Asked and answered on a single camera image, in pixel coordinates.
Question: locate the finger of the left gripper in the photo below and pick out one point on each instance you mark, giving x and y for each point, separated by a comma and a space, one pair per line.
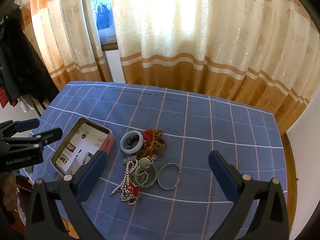
10, 128
36, 141

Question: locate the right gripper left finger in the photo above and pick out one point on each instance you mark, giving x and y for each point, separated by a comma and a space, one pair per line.
44, 220

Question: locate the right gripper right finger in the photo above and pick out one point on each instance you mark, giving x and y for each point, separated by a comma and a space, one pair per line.
270, 220

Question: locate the red knot cord charm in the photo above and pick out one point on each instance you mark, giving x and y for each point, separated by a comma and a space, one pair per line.
134, 189

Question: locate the white jade bangle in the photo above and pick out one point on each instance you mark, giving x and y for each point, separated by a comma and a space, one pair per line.
131, 142

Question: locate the silver wristwatch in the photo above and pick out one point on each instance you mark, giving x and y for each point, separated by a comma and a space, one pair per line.
148, 159

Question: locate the brown wooden bead mala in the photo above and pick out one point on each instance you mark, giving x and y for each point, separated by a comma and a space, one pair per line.
152, 143

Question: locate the silver bangle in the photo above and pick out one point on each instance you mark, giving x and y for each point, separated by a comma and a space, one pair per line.
169, 176

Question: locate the pink metal tin box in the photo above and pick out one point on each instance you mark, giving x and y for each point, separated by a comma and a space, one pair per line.
106, 146

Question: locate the printed paper liner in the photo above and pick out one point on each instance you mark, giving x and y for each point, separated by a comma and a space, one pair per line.
80, 148

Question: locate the dark hanging clothes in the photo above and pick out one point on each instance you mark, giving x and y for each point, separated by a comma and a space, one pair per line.
22, 71

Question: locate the pale jade pendant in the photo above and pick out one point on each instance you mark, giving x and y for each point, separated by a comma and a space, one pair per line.
130, 158

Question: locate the blue checked tablecloth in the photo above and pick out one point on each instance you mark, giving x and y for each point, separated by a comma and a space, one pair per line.
193, 126

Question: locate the left beige orange curtain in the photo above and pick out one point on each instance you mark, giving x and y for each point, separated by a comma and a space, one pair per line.
65, 36

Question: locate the beige orange curtain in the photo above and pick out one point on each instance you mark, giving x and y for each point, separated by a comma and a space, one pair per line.
263, 53
65, 36

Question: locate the window with wooden sill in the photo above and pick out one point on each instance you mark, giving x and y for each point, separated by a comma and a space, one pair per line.
103, 12

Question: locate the right beige orange curtain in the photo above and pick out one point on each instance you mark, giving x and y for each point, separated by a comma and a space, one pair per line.
263, 53

